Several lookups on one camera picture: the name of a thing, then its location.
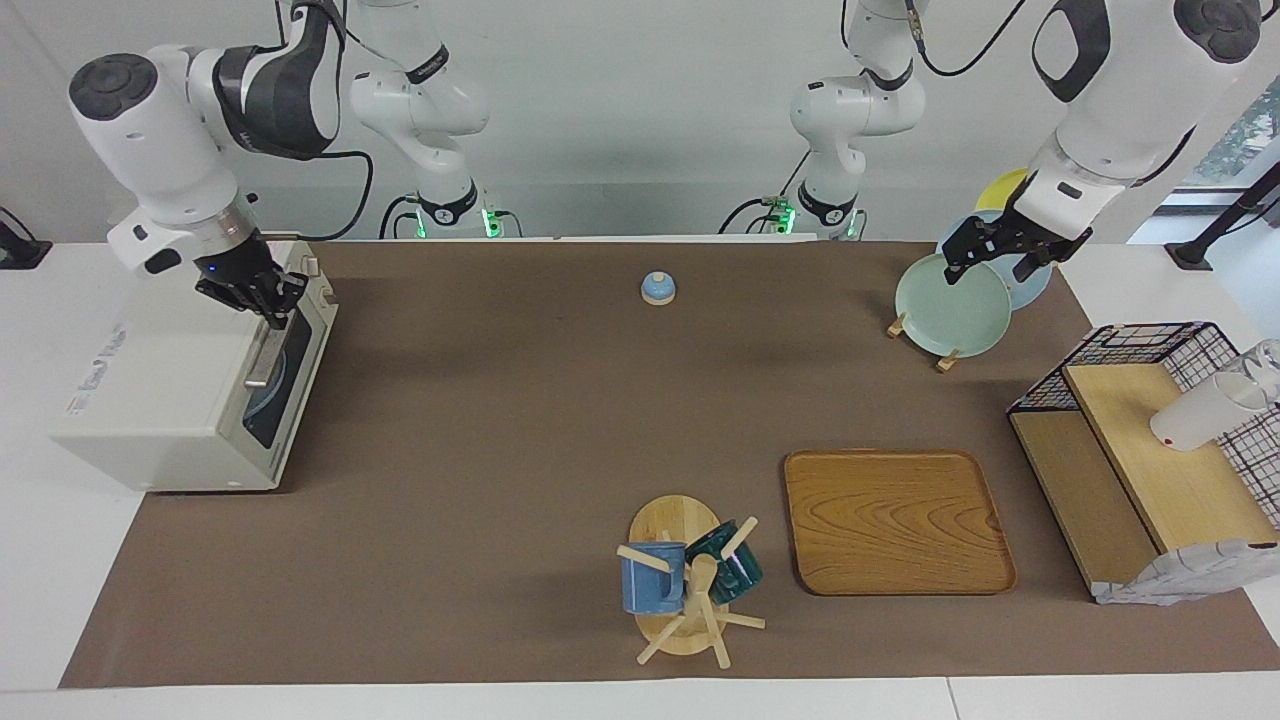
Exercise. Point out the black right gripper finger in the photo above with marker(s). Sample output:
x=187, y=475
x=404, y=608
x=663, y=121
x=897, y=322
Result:
x=275, y=318
x=297, y=290

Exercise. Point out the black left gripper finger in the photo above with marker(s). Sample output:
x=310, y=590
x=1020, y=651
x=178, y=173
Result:
x=956, y=270
x=1030, y=269

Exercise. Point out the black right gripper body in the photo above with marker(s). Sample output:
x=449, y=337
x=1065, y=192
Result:
x=240, y=275

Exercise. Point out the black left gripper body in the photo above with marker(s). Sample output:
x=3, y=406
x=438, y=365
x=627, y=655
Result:
x=1010, y=238

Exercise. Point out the glass oven door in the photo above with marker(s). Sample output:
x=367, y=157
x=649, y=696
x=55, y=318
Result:
x=300, y=370

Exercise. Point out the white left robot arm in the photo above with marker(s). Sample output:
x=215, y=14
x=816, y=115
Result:
x=1120, y=100

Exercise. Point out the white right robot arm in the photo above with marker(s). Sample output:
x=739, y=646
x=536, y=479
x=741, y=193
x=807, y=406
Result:
x=150, y=130

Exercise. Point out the white toaster oven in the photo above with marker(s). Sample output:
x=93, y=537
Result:
x=150, y=400

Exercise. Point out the light blue racked plate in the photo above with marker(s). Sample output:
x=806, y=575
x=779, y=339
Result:
x=1030, y=290

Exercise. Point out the pale green plate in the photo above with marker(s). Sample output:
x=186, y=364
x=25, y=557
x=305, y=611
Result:
x=950, y=310

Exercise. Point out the yellow plate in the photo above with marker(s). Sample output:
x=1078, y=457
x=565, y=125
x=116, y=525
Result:
x=1000, y=190

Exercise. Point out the wooden plate rack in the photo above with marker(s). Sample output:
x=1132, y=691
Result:
x=947, y=362

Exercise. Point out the black stand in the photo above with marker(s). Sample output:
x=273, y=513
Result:
x=1215, y=235

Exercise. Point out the black device on table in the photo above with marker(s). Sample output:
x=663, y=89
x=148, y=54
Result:
x=18, y=250

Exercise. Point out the white cup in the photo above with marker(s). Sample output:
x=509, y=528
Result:
x=1195, y=420

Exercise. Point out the wooden step shelf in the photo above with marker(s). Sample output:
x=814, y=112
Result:
x=1130, y=470

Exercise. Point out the brown table mat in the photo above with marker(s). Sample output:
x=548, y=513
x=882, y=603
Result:
x=500, y=420

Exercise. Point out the clear glass cup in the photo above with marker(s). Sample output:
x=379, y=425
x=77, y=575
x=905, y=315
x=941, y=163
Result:
x=1265, y=365

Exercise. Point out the wooden serving tray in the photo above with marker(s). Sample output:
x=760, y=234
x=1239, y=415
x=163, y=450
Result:
x=895, y=520

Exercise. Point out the white checked fabric liner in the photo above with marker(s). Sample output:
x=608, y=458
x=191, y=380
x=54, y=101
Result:
x=1180, y=575

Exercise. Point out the dark green mug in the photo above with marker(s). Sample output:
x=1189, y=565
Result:
x=740, y=570

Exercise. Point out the wooden mug tree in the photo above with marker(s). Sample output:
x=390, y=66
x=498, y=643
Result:
x=672, y=520

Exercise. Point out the blue mug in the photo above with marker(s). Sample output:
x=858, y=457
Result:
x=648, y=585

